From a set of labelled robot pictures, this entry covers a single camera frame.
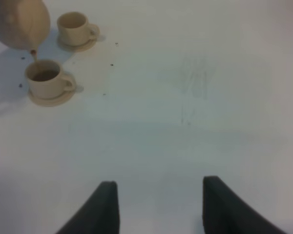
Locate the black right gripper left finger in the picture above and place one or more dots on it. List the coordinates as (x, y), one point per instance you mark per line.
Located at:
(99, 215)

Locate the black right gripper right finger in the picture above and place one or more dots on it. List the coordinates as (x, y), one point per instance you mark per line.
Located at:
(224, 212)

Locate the beige ceramic teapot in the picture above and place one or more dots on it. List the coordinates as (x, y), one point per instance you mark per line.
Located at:
(24, 24)

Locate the near beige cup saucer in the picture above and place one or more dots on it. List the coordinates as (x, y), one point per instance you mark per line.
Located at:
(51, 100)

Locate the beige cup saucer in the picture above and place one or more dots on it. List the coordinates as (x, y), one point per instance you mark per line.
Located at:
(75, 49)
(51, 100)

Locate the near beige teacup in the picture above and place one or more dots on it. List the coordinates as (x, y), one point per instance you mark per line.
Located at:
(47, 79)

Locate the beige teacup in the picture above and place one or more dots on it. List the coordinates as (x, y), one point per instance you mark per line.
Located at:
(74, 29)
(47, 79)

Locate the far beige cup saucer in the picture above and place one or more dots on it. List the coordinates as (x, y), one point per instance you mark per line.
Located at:
(75, 49)

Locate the far beige teacup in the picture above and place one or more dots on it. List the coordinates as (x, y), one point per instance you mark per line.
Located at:
(74, 29)

